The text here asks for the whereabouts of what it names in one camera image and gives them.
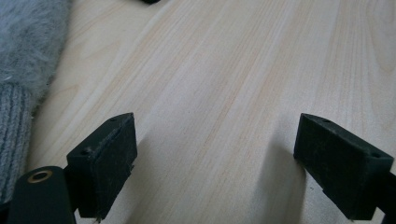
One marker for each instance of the grey cloth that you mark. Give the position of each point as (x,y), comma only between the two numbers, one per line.
(21,62)

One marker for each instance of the black glove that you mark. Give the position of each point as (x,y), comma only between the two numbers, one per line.
(151,1)

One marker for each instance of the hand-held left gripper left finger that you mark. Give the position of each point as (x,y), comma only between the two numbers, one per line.
(102,161)

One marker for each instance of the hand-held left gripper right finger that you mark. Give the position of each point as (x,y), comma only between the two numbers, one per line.
(342,168)

